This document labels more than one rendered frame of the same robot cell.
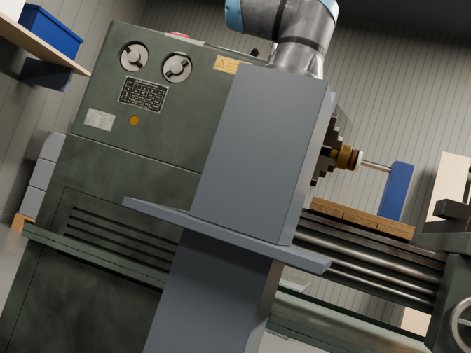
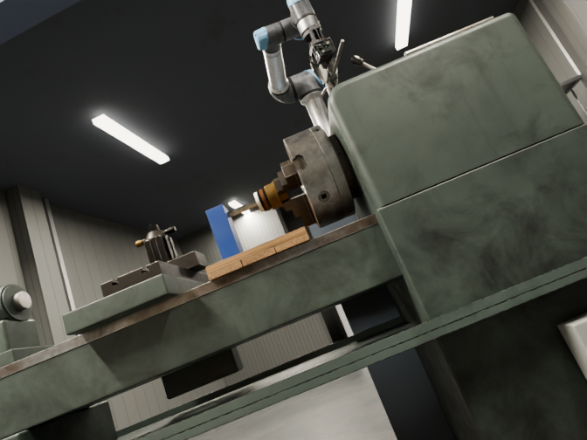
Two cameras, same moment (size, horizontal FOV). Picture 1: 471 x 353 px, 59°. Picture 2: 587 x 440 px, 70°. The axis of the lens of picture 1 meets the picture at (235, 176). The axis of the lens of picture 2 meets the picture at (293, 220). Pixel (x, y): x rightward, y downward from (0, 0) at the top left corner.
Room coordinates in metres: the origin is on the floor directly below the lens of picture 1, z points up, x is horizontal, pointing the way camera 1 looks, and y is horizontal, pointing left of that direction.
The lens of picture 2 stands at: (2.70, -0.53, 0.65)
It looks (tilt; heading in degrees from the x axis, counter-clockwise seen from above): 14 degrees up; 170
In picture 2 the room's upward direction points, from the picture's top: 22 degrees counter-clockwise
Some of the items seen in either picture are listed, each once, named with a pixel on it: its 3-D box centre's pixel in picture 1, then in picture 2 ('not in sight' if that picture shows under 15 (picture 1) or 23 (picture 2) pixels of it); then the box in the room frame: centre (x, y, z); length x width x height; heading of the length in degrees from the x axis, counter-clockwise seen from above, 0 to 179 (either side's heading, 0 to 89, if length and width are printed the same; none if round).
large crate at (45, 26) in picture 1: (38, 31); not in sight; (3.27, 1.84, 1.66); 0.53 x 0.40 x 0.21; 163
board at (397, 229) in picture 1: (354, 220); (268, 261); (1.40, -0.42, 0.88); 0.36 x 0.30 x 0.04; 169
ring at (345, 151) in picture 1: (343, 157); (273, 195); (1.41, -0.33, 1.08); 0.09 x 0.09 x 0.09; 79
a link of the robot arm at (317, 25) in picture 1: (307, 22); not in sight; (0.96, -0.05, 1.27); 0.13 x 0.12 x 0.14; 82
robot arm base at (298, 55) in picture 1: (295, 68); not in sight; (0.95, -0.05, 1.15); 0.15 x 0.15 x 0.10
